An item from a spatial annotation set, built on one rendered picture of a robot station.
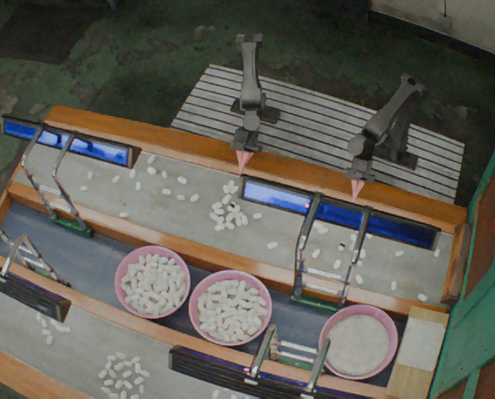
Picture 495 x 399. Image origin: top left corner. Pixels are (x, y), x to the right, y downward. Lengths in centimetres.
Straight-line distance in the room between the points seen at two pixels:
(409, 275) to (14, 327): 145
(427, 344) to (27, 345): 141
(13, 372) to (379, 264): 137
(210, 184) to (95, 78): 174
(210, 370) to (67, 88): 257
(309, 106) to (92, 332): 126
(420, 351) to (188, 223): 94
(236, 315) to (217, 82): 106
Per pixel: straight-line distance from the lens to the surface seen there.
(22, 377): 200
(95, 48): 389
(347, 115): 238
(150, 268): 199
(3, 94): 395
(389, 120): 189
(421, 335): 187
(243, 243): 199
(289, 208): 167
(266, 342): 146
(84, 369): 194
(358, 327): 189
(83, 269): 213
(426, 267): 200
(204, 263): 197
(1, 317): 214
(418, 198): 209
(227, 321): 188
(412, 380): 183
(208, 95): 246
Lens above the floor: 252
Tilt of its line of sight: 59 degrees down
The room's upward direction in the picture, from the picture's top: 6 degrees counter-clockwise
